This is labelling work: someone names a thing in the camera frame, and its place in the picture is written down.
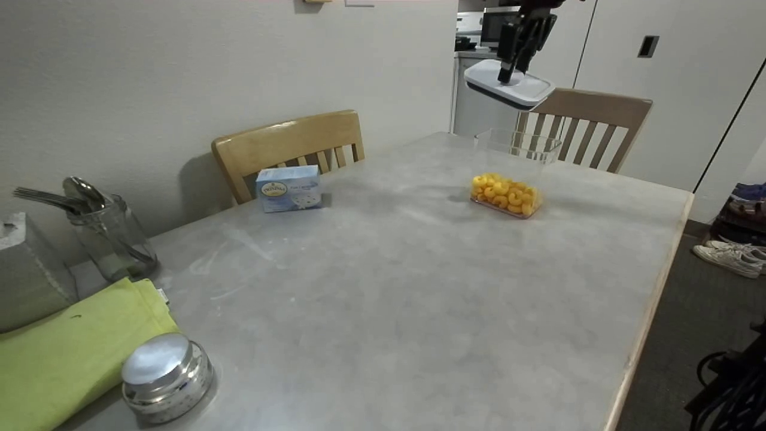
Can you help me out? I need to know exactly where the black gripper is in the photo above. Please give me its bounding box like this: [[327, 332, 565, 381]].
[[498, 0, 566, 87]]

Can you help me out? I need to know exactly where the clear plastic food container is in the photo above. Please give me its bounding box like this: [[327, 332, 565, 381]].
[[466, 117, 566, 223]]

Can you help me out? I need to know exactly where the black appliance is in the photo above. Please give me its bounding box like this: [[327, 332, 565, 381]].
[[478, 4, 508, 45]]

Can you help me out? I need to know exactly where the light wooden slat-back chair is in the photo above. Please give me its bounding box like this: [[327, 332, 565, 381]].
[[210, 108, 365, 209], [511, 87, 655, 174]]

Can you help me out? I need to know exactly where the yellow toy object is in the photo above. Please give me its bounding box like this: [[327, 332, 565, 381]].
[[468, 173, 545, 221]]

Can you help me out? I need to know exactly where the small light blue box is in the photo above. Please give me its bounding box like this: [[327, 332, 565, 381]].
[[254, 162, 322, 216]]

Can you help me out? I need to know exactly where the dark bag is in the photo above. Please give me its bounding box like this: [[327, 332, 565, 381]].
[[711, 179, 766, 245]]

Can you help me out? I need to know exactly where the white sneaker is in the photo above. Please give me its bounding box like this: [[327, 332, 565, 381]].
[[715, 236, 766, 262], [692, 241, 766, 282]]

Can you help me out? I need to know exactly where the metal spoon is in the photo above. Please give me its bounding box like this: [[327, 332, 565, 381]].
[[59, 174, 110, 216]]

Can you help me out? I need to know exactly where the round silver metal tin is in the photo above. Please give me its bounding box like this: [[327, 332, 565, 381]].
[[119, 331, 218, 426]]

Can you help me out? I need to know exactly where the green folded cloth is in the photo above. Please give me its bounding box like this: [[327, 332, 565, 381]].
[[0, 275, 181, 431]]

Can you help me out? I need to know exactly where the grey tissue box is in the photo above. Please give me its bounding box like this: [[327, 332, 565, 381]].
[[0, 210, 79, 332]]

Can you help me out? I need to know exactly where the black wheeled frame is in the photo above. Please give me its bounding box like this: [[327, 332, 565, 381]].
[[681, 319, 766, 431]]

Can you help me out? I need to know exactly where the dark utensil handle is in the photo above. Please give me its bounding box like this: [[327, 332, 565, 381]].
[[11, 185, 85, 216]]

